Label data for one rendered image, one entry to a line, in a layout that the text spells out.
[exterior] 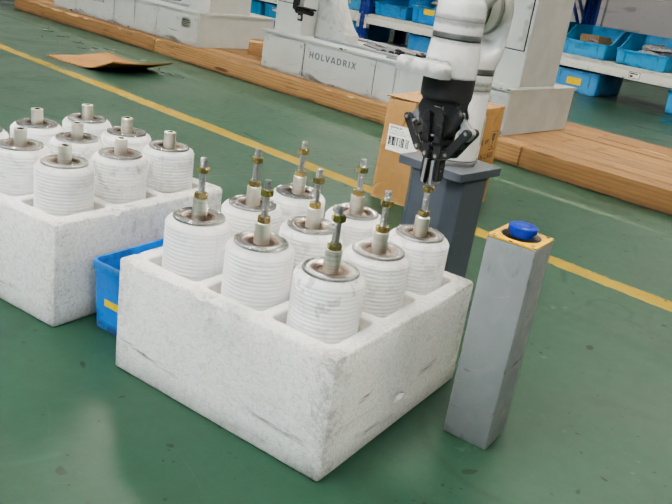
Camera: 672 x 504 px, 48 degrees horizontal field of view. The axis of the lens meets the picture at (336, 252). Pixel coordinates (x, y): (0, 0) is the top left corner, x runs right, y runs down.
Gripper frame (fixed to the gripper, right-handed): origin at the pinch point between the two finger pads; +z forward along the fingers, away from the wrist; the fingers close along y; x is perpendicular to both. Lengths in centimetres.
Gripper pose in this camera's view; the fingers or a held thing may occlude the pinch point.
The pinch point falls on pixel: (432, 170)
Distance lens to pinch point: 115.1
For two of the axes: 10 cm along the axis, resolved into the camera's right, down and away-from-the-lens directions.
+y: -6.7, -3.5, 6.6
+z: -1.3, 9.3, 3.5
